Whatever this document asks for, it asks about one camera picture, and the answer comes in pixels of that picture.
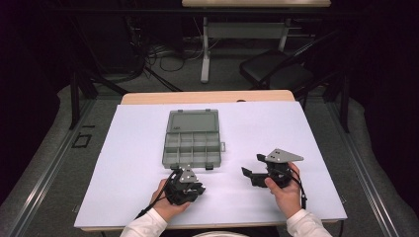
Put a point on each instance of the person's right hand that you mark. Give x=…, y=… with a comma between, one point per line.
x=288, y=199

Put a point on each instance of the person's left hand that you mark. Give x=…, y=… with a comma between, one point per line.
x=168, y=209

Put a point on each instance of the black folding chair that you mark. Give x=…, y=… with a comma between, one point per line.
x=263, y=65

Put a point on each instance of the wooden table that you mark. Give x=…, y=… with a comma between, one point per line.
x=197, y=97

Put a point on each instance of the white-legged desk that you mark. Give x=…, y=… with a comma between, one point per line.
x=243, y=30

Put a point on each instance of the white table board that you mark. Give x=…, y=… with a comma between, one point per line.
x=263, y=131

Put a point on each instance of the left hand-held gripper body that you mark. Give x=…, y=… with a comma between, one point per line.
x=179, y=192

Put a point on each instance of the person's white clothing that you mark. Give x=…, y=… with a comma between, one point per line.
x=219, y=234

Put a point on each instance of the black metal stand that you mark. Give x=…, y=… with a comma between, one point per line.
x=74, y=98
x=345, y=102

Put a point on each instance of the grey plastic compartment box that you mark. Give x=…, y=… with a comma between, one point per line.
x=192, y=144

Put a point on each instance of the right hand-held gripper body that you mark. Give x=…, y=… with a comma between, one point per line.
x=280, y=156

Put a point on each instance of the metal floor rail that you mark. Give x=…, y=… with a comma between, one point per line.
x=49, y=168
x=365, y=171

